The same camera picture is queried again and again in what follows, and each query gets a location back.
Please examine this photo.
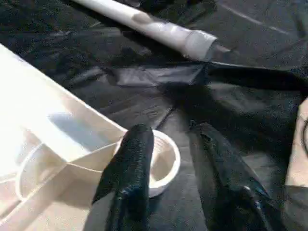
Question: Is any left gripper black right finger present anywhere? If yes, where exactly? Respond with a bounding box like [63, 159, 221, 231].
[188, 119, 285, 231]

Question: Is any white plastic table top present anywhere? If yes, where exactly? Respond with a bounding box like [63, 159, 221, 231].
[0, 42, 182, 231]

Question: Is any white plastic table leg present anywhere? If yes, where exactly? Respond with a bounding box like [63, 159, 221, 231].
[71, 0, 232, 61]

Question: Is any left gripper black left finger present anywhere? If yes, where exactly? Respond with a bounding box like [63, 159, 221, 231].
[92, 123, 155, 231]

